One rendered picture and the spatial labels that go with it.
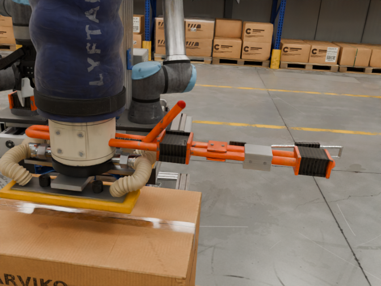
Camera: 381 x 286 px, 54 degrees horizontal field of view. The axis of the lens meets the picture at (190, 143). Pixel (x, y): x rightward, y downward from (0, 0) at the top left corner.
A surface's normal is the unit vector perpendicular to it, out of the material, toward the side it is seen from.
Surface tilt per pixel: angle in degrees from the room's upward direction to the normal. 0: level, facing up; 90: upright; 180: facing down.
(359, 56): 92
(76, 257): 0
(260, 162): 90
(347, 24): 90
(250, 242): 0
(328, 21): 90
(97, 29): 70
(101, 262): 0
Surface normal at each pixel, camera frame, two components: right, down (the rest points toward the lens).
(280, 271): 0.05, -0.92
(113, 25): 0.89, -0.12
